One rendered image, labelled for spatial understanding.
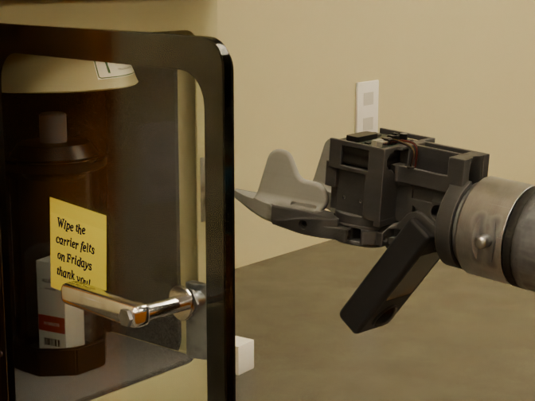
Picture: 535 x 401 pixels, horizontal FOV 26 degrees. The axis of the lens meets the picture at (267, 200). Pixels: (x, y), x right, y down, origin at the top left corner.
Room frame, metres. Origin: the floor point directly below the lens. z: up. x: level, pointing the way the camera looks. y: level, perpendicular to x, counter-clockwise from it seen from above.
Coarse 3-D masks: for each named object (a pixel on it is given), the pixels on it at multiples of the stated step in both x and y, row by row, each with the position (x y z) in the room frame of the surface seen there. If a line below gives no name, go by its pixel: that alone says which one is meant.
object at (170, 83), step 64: (0, 64) 0.96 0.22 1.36; (64, 64) 0.90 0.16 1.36; (128, 64) 0.84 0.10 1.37; (192, 64) 0.79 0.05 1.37; (0, 128) 0.97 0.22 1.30; (64, 128) 0.90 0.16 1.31; (128, 128) 0.84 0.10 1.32; (192, 128) 0.79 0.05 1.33; (0, 192) 0.97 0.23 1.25; (64, 192) 0.90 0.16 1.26; (128, 192) 0.84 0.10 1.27; (192, 192) 0.79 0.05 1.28; (128, 256) 0.84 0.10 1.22; (192, 256) 0.79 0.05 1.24; (64, 320) 0.91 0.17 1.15; (192, 320) 0.79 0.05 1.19; (64, 384) 0.91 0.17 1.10; (128, 384) 0.85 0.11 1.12; (192, 384) 0.79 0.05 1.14
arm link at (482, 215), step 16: (480, 192) 0.82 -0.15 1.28; (496, 192) 0.82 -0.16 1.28; (512, 192) 0.81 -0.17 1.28; (464, 208) 0.82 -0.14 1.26; (480, 208) 0.81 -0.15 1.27; (496, 208) 0.80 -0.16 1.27; (512, 208) 0.80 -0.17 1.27; (464, 224) 0.81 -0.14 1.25; (480, 224) 0.81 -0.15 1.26; (496, 224) 0.80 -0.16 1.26; (464, 240) 0.81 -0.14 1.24; (480, 240) 0.79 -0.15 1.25; (496, 240) 0.79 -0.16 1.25; (464, 256) 0.81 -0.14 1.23; (480, 256) 0.81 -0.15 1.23; (496, 256) 0.79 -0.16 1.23; (480, 272) 0.82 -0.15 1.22; (496, 272) 0.80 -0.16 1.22
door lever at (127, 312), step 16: (64, 288) 0.82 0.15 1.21; (80, 288) 0.81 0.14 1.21; (96, 288) 0.81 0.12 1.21; (176, 288) 0.80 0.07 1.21; (80, 304) 0.80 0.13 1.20; (96, 304) 0.79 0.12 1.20; (112, 304) 0.78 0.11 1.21; (128, 304) 0.77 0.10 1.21; (144, 304) 0.77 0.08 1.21; (160, 304) 0.78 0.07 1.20; (176, 304) 0.79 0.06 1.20; (192, 304) 0.79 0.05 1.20; (112, 320) 0.78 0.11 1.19; (128, 320) 0.76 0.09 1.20; (144, 320) 0.76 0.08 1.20
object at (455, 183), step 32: (384, 128) 0.94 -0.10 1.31; (352, 160) 0.88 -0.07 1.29; (384, 160) 0.86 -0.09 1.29; (416, 160) 0.87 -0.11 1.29; (448, 160) 0.86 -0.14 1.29; (480, 160) 0.85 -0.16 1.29; (352, 192) 0.88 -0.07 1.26; (384, 192) 0.86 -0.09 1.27; (416, 192) 0.87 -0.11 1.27; (448, 192) 0.83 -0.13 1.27; (352, 224) 0.88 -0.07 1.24; (384, 224) 0.87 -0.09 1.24; (448, 224) 0.82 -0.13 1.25; (448, 256) 0.83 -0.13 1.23
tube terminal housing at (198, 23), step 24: (0, 0) 1.02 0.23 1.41; (24, 0) 1.04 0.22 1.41; (48, 0) 1.06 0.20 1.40; (72, 0) 1.08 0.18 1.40; (96, 0) 1.11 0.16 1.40; (120, 0) 1.13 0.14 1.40; (144, 0) 1.16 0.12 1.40; (168, 0) 1.18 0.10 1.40; (192, 0) 1.21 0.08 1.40; (216, 0) 1.24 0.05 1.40; (48, 24) 1.06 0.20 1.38; (72, 24) 1.08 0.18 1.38; (96, 24) 1.11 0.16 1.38; (120, 24) 1.13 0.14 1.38; (144, 24) 1.15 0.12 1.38; (168, 24) 1.18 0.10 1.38; (192, 24) 1.21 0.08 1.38; (216, 24) 1.24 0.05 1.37
